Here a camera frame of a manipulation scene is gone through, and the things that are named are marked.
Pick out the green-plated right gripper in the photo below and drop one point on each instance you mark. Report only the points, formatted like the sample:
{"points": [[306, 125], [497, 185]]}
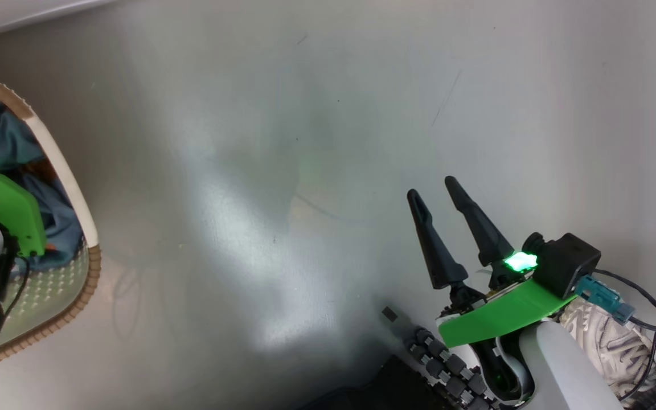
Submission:
{"points": [[499, 319]]}

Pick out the green-plated left gripper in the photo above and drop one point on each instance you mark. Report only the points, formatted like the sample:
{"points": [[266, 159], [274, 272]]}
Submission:
{"points": [[3, 202]]}

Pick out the blue patterned clothes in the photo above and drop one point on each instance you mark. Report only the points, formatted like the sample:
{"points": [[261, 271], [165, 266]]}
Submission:
{"points": [[54, 222]]}

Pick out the black robot base with rollers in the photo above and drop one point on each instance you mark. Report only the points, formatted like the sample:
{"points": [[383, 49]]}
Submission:
{"points": [[436, 364]]}

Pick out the cream perforated laundry basket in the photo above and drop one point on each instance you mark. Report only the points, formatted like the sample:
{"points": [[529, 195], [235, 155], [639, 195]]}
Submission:
{"points": [[60, 188]]}

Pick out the white grey knitted sneaker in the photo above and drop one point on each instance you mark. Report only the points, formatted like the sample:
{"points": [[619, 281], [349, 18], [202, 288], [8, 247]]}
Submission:
{"points": [[607, 341]]}

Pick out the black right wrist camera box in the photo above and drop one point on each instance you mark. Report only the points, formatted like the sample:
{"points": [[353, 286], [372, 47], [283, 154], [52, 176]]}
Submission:
{"points": [[567, 262]]}

